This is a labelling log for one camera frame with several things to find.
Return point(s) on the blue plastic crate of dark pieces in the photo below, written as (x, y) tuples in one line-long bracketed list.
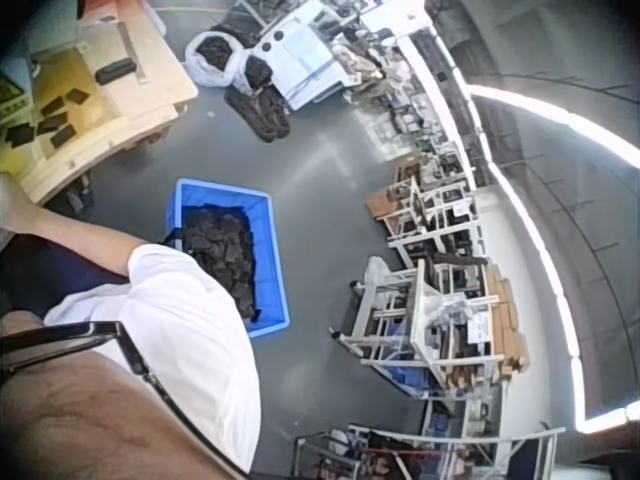
[(225, 240)]

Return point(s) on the heap of dark strips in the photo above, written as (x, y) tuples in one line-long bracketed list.
[(260, 112)]

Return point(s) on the white plastic bag of dark pieces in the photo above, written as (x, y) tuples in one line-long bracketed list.
[(255, 72)]

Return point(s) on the long white workbench with clutter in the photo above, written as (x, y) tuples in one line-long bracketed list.
[(400, 75)]

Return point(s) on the white machine cabinet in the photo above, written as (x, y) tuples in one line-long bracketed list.
[(300, 55)]

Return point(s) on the white sack of dark pieces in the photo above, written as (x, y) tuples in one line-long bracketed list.
[(212, 55)]

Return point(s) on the metal cart with clutter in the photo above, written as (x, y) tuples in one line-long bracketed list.
[(425, 450)]

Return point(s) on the wooden work table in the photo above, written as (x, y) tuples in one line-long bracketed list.
[(115, 95)]

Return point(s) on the black rectangular block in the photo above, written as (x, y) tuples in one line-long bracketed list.
[(116, 70)]

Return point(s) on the metal ruler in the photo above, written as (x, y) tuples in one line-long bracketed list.
[(131, 42)]

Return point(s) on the person's legs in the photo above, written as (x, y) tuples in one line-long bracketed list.
[(45, 270)]

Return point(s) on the small black flat piece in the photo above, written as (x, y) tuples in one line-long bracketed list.
[(21, 135), (63, 136), (52, 123), (51, 105), (77, 96)]

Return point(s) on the green yellow cutting mat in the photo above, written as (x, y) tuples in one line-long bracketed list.
[(9, 97)]

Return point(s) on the white frame rack with parts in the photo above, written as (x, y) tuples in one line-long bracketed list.
[(430, 205)]

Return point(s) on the white frame rack with boxes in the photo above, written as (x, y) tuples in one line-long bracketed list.
[(435, 320)]

